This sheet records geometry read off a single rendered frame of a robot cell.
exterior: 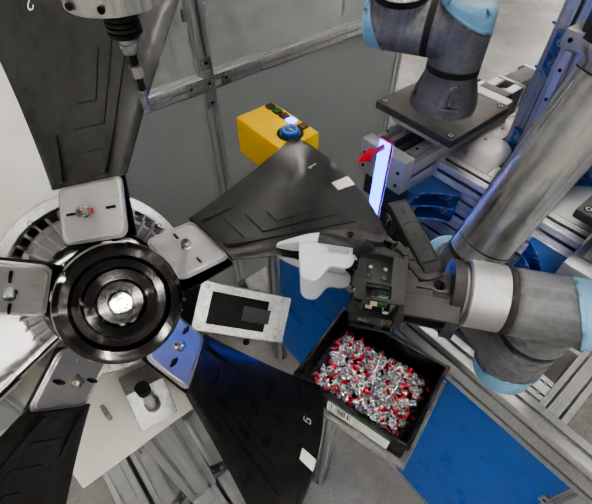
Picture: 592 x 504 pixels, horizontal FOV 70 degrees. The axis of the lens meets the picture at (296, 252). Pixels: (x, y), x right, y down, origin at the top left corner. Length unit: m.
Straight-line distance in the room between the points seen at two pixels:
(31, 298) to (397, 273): 0.38
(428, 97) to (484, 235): 0.54
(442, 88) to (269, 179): 0.55
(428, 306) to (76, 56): 0.45
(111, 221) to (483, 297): 0.39
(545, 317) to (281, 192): 0.34
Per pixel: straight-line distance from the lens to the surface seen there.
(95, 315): 0.44
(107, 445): 0.79
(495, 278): 0.48
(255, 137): 0.92
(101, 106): 0.50
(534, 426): 0.84
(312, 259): 0.47
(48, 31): 0.57
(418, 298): 0.47
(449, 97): 1.05
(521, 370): 0.58
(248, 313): 0.65
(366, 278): 0.47
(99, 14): 0.34
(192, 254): 0.50
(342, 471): 1.62
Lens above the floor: 1.56
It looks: 49 degrees down
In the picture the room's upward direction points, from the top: straight up
